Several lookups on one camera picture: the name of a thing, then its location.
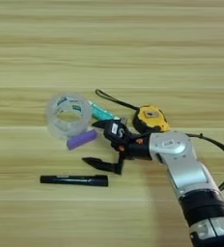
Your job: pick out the black box with white label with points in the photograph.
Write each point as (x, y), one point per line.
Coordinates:
(115, 131)

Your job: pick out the yellow black tape measure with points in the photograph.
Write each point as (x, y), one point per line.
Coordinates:
(151, 119)

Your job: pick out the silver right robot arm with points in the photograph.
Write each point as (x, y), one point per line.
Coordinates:
(184, 167)

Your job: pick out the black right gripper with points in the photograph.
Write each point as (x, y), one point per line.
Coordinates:
(141, 148)

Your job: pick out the clear adhesive tape roll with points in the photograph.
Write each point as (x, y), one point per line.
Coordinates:
(54, 127)

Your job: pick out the purple cylinder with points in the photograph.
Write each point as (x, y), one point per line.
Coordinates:
(81, 139)

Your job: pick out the green white glue stick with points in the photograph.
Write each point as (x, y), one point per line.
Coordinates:
(99, 112)

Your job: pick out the black marker pen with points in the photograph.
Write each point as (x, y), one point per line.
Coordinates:
(73, 180)

